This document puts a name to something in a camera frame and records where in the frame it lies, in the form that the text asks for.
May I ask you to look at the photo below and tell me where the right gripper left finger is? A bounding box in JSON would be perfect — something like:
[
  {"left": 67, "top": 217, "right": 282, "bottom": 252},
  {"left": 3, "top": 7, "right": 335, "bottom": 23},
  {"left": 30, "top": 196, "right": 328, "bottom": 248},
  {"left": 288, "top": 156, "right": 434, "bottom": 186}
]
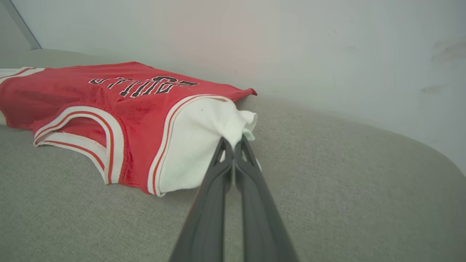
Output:
[{"left": 169, "top": 137, "right": 234, "bottom": 262}]

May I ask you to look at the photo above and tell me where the grey fabric sofa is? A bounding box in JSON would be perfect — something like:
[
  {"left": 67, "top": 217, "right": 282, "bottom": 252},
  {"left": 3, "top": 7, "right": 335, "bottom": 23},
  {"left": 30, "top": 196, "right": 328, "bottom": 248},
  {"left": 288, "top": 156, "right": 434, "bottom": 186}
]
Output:
[{"left": 0, "top": 48, "right": 466, "bottom": 262}]

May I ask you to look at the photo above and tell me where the grey metal frame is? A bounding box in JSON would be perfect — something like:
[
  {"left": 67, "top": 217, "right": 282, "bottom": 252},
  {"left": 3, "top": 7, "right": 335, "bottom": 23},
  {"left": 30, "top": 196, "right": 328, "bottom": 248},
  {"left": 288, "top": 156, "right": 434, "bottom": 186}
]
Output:
[{"left": 0, "top": 0, "right": 42, "bottom": 50}]

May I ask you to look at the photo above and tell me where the red and white jersey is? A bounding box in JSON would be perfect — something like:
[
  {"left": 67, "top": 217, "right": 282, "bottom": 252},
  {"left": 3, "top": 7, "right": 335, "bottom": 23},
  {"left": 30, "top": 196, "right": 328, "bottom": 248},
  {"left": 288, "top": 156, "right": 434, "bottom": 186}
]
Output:
[{"left": 0, "top": 61, "right": 258, "bottom": 197}]

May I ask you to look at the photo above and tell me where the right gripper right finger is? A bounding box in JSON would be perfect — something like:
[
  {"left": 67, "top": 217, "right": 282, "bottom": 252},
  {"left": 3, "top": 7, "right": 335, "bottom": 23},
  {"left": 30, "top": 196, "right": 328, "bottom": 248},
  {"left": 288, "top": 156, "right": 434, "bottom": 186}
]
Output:
[{"left": 234, "top": 134, "right": 299, "bottom": 262}]

